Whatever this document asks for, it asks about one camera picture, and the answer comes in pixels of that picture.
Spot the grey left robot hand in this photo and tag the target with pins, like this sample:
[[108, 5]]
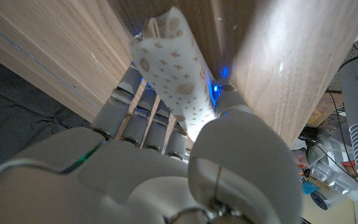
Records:
[[120, 180]]

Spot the white patterned pen bag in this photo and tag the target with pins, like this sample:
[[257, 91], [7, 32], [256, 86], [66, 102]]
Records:
[[172, 62]]

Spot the black fabric backdrop curtain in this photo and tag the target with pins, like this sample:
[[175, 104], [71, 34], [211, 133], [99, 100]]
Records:
[[14, 115]]

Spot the small blue packet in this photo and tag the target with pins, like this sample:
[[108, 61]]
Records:
[[309, 187]]

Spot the clear plastic bottle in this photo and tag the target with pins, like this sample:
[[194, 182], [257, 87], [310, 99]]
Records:
[[334, 177]]

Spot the flat brown cardboard sheet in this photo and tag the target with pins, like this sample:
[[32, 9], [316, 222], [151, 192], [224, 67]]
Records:
[[325, 109]]

